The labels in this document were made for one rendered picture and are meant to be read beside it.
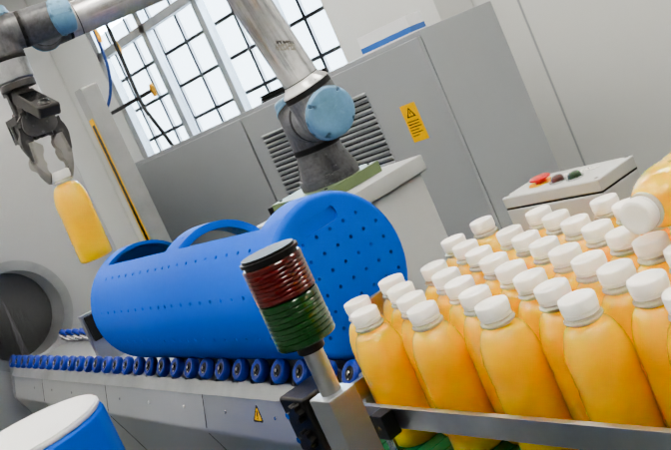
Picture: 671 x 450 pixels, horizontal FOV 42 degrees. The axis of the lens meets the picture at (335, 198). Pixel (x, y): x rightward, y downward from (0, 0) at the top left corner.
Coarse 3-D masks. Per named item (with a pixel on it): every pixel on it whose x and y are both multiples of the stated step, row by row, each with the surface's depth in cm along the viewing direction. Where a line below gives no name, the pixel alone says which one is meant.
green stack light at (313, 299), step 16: (288, 304) 84; (304, 304) 85; (320, 304) 86; (272, 320) 86; (288, 320) 85; (304, 320) 85; (320, 320) 86; (272, 336) 87; (288, 336) 85; (304, 336) 85; (320, 336) 85; (288, 352) 86
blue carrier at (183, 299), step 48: (336, 192) 148; (144, 240) 212; (192, 240) 175; (240, 240) 150; (336, 240) 146; (384, 240) 151; (96, 288) 206; (144, 288) 181; (192, 288) 161; (240, 288) 146; (336, 288) 144; (144, 336) 188; (192, 336) 169; (240, 336) 153; (336, 336) 143
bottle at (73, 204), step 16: (64, 192) 173; (80, 192) 174; (64, 208) 173; (80, 208) 174; (64, 224) 175; (80, 224) 174; (96, 224) 175; (80, 240) 174; (96, 240) 175; (80, 256) 175; (96, 256) 174
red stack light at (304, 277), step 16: (288, 256) 85; (304, 256) 87; (256, 272) 84; (272, 272) 84; (288, 272) 84; (304, 272) 86; (256, 288) 85; (272, 288) 84; (288, 288) 84; (304, 288) 85; (272, 304) 85
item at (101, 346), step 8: (88, 312) 248; (80, 320) 248; (88, 320) 246; (88, 328) 247; (96, 328) 247; (88, 336) 248; (96, 336) 247; (96, 344) 248; (104, 344) 249; (96, 352) 249; (104, 352) 249; (112, 352) 250; (120, 352) 252
